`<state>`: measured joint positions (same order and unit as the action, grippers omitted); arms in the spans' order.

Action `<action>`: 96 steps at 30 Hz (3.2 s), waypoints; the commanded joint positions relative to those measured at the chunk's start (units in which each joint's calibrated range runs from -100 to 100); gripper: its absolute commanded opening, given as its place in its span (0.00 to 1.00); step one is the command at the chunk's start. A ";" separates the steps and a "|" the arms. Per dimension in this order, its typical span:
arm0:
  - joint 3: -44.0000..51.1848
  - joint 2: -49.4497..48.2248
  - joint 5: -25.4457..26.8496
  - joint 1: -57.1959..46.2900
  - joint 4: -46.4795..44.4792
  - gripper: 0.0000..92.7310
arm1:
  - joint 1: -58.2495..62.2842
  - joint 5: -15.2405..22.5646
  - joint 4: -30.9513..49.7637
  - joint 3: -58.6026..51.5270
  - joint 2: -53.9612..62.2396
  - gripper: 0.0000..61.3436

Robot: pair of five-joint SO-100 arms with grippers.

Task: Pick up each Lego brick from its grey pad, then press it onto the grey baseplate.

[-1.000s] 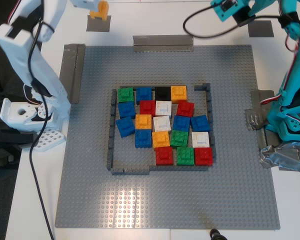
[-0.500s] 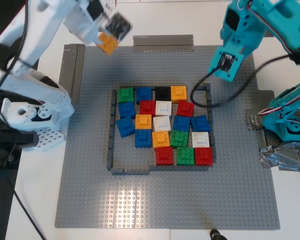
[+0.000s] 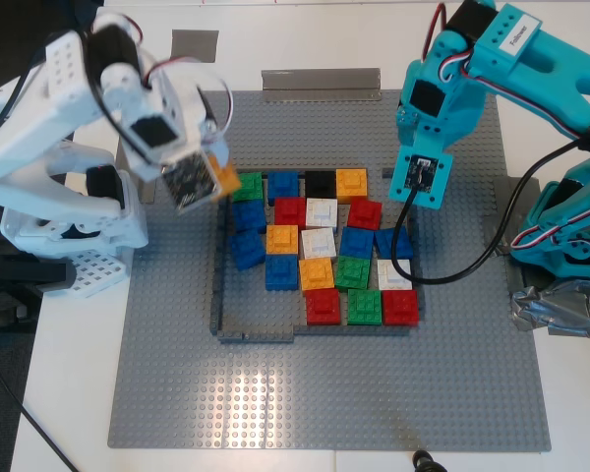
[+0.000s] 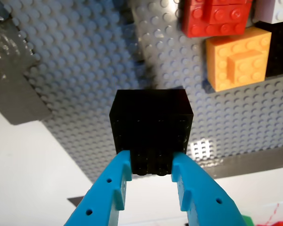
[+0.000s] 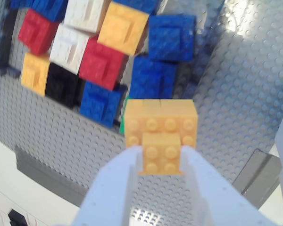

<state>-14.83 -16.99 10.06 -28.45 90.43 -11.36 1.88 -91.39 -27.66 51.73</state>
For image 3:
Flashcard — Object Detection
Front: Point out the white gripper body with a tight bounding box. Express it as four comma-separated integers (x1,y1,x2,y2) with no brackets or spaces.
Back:
108,66,227,181

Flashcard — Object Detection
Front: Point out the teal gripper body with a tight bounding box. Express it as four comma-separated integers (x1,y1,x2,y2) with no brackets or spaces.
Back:
396,58,488,156

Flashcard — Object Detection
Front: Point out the orange lego cube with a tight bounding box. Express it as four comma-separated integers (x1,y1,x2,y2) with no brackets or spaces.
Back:
265,224,300,256
298,257,336,292
335,167,369,204
209,155,243,202

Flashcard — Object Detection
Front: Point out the green lego cube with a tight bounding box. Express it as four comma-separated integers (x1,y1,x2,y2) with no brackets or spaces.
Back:
346,288,384,325
333,254,373,291
231,171,266,202

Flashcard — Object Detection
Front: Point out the red lego cube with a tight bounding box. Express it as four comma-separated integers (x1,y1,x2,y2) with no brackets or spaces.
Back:
347,198,384,231
304,288,342,325
273,196,308,229
382,289,420,325

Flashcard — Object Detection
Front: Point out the blue lego cube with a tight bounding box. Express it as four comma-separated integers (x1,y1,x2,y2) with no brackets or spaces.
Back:
338,225,376,261
231,199,267,233
373,225,415,261
266,170,301,201
265,255,299,291
229,228,267,270

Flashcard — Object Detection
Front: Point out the black lego cube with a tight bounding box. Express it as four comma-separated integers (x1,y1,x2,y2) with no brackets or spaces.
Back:
304,169,338,200

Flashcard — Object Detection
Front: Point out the white lego cube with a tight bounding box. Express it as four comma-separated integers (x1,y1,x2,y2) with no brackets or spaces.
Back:
305,197,339,229
376,258,414,291
300,227,339,261

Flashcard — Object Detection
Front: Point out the white follower label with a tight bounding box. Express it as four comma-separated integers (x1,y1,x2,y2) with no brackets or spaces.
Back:
498,13,543,50

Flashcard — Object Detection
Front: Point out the black table clamp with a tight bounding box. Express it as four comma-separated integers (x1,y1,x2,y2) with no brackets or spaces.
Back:
0,253,76,306

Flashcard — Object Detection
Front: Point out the grey lego baseplate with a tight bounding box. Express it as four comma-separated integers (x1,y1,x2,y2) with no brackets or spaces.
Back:
106,89,555,451

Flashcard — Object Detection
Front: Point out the grey duct tape patch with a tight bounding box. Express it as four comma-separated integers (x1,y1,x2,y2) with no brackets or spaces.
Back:
170,29,220,64

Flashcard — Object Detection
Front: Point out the black wrist camera board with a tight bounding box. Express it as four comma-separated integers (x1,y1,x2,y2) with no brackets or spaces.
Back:
159,150,223,217

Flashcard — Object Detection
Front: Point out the teal wrist camera module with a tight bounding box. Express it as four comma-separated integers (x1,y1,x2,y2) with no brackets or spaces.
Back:
387,147,454,211

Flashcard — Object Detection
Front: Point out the long grey duct tape strip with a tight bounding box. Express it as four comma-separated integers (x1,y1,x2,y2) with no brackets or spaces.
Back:
261,68,383,103

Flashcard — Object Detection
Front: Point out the black camera cable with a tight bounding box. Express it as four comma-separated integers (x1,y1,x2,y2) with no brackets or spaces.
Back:
390,132,590,287

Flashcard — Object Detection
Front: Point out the dark grey frame brick row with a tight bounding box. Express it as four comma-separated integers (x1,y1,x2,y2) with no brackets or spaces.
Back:
209,196,229,335
411,210,427,325

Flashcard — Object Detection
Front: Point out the crumpled grey duct tape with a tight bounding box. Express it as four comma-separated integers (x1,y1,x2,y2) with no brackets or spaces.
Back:
508,279,590,340

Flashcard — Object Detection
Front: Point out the long dark grey frame brick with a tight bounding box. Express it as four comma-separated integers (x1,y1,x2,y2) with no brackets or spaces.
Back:
294,324,410,337

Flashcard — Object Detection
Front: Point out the thin black cable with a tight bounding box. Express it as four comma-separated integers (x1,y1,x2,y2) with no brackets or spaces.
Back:
0,341,83,472

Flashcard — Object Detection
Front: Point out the black clamp handle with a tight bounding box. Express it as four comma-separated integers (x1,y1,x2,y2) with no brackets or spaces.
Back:
411,449,446,472

